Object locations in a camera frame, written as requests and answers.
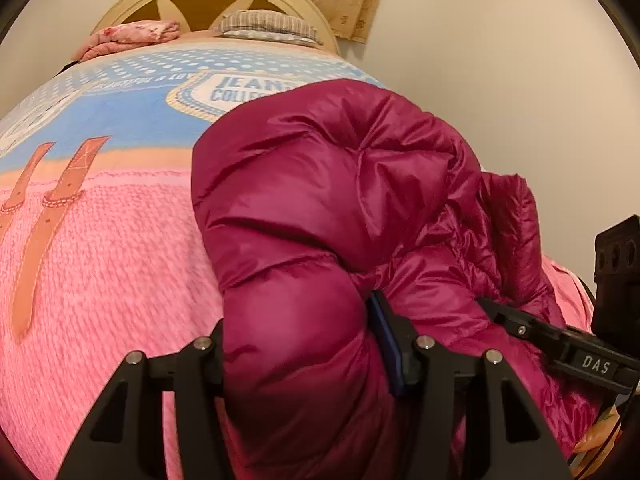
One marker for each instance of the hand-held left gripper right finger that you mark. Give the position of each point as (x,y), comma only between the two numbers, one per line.
(387,345)

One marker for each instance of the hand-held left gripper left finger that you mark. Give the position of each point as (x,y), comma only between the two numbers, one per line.
(200,375)

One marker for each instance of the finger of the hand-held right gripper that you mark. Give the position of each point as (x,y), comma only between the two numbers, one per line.
(520,327)

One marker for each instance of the maroon puffer jacket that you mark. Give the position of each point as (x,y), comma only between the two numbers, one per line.
(300,210)

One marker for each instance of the orange patterned cloth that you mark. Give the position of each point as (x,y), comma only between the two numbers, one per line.
(602,420)

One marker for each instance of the blue and pink printed blanket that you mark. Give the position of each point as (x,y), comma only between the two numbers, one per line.
(125,260)

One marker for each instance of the striped pillow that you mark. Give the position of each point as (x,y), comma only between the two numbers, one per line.
(265,22)

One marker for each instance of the pink floral folded quilt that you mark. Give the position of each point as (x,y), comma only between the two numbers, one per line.
(130,35)

